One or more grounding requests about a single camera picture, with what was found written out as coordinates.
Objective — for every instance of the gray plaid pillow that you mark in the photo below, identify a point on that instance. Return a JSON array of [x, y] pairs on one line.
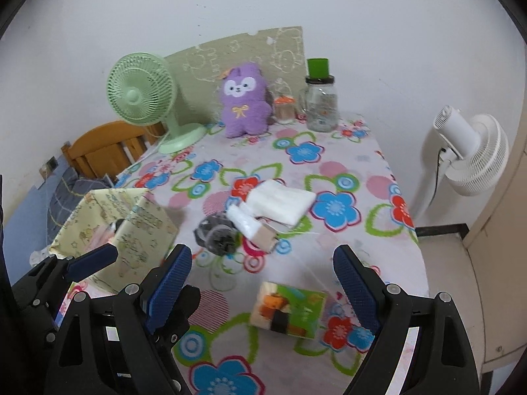
[[68, 197]]

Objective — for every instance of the white floor fan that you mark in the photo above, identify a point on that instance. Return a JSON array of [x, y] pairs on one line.
[[477, 152]]

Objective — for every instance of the white and beige rolled cloth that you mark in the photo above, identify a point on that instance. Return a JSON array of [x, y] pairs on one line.
[[251, 226]]

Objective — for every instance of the glass jar with green lid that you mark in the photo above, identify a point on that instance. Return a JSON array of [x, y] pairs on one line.
[[323, 107]]

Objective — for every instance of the green patterned board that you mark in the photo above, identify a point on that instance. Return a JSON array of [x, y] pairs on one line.
[[193, 66]]

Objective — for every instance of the white towel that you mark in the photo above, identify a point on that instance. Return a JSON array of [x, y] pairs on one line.
[[280, 201]]

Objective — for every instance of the beige door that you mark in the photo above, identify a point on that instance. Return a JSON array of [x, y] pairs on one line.
[[502, 255]]

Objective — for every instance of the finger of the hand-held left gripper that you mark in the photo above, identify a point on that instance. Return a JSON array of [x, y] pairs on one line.
[[189, 304], [94, 261]]

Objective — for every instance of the purple plush toy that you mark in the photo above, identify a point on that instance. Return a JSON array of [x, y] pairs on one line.
[[247, 111]]

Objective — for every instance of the yellow fabric storage box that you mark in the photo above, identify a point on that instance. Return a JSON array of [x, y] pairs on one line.
[[144, 222]]

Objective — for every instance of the wall socket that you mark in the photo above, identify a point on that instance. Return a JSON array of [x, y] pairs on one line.
[[51, 163]]

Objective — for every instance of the wooden headboard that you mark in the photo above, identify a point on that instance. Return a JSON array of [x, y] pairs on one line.
[[99, 144]]

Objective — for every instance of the floral tablecloth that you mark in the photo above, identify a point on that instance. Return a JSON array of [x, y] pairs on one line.
[[362, 160]]

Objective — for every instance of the cartoon print tissue pack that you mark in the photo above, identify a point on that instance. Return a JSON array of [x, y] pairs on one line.
[[296, 300]]

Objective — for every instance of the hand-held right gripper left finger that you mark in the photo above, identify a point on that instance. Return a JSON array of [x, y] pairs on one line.
[[171, 292]]

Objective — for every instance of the blue bed sheet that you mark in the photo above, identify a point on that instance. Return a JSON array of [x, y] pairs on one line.
[[24, 222]]

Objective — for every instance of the green desk fan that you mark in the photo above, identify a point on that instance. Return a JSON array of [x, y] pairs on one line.
[[138, 90]]

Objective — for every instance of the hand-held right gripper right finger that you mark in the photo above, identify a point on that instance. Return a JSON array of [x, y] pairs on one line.
[[358, 292]]

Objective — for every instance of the toothpick holder with orange lid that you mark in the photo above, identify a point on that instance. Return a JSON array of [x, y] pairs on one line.
[[285, 113]]

